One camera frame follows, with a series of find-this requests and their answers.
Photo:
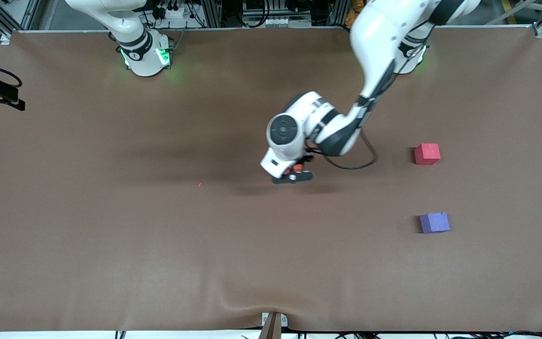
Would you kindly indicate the metal corner bracket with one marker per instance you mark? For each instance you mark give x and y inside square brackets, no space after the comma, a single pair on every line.
[5,38]
[541,30]

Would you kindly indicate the red foam block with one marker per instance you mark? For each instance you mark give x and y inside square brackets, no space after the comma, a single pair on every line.
[427,154]

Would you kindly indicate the brown table mat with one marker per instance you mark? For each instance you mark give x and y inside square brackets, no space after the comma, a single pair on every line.
[111,235]

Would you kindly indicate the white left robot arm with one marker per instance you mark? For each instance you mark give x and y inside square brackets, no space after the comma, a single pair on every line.
[379,33]

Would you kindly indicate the purple foam block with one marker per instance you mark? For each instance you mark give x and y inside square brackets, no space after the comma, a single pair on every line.
[434,222]

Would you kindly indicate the orange foam block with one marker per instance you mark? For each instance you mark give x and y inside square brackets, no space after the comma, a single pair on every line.
[297,168]

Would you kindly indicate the white power strip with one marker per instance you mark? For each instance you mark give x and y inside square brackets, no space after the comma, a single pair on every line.
[177,13]

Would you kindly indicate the white terminal block row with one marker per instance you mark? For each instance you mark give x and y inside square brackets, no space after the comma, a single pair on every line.
[271,21]

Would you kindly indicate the bag of orange items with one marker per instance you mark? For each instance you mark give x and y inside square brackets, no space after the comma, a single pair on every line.
[352,19]

